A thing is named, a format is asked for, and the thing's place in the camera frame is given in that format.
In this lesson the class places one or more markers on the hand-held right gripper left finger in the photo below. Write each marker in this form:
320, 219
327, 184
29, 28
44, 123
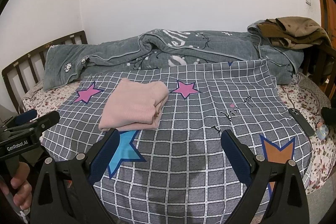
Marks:
103, 161

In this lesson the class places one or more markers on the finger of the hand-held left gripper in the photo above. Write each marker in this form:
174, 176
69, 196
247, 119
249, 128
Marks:
46, 121
26, 116

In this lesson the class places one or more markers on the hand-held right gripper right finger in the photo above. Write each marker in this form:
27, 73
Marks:
236, 161

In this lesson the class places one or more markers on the pink knit sweater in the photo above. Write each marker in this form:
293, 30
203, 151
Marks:
136, 103

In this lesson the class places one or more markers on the person's left hand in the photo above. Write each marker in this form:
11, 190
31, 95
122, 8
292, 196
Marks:
21, 187

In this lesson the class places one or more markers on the dark wooden headboard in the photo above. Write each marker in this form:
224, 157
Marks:
15, 71

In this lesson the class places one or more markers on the grey checked star quilt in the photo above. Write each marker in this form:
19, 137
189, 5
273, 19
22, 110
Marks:
189, 155

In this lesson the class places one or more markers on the black phone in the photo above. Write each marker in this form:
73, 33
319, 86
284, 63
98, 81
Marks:
302, 121

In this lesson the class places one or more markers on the floral bed sheet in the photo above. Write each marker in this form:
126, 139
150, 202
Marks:
296, 98

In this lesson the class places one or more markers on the grey-green floral blanket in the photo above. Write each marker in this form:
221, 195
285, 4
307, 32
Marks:
110, 53

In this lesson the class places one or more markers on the dark wooden chair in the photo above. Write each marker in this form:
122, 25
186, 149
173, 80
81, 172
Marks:
319, 64

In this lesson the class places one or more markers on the brown jacket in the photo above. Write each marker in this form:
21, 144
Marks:
294, 29

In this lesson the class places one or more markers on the orange wooden door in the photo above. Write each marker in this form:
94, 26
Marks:
328, 8

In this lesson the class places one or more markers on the white wall switch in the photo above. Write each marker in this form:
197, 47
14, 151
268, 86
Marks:
308, 0

